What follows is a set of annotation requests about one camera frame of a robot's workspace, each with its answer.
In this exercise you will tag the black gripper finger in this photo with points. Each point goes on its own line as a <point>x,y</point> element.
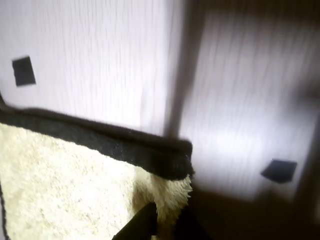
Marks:
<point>143,222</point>
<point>190,227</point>

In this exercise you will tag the yellow towel with black border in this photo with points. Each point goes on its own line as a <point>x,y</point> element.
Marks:
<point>62,187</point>

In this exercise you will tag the small black tape piece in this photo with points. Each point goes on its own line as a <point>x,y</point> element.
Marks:
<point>278,171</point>

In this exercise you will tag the square black tape piece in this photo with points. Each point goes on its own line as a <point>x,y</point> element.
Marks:
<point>24,71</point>

